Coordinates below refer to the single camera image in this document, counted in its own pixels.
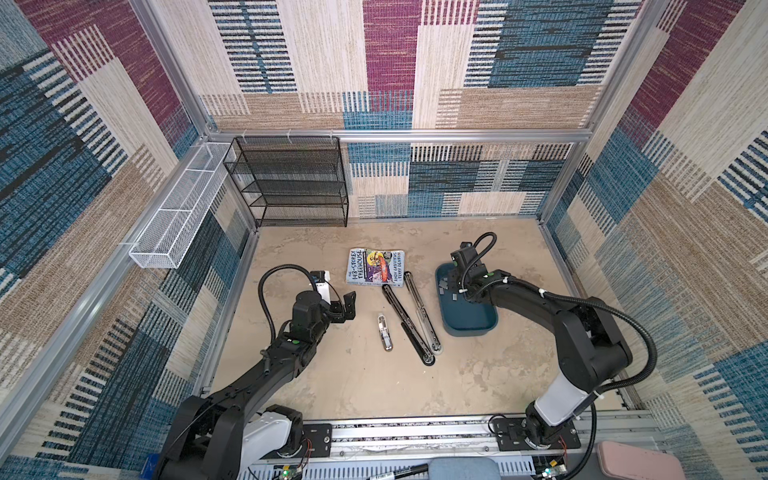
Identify teal plastic tray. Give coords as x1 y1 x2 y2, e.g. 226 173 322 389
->
435 263 498 337

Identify small white mini stapler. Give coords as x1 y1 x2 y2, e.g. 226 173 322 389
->
377 313 393 352

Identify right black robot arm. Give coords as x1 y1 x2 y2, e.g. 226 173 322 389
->
448 232 658 449

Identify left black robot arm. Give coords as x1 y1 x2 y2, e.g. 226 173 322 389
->
152 266 356 479

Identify staple strips in tray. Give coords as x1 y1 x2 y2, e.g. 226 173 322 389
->
438 280 458 301

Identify treehouse paperback book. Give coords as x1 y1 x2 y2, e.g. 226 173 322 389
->
346 248 405 287

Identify grey blue chair back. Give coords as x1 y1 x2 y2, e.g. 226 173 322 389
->
428 457 501 480

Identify pink case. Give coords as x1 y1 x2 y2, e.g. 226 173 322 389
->
597 441 686 480

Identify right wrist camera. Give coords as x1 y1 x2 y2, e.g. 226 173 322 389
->
451 242 477 263

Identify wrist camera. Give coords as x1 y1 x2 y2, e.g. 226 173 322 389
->
451 242 477 263
310 270 332 303

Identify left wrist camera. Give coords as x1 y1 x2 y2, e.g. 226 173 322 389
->
310 270 332 303

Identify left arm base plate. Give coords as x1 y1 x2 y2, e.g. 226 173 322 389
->
297 423 333 460

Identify black wire mesh shelf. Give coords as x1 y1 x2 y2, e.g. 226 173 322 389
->
223 136 349 227

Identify white wire mesh basket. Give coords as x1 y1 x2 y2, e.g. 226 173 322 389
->
129 142 229 269

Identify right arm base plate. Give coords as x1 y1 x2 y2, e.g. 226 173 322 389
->
488 415 582 452

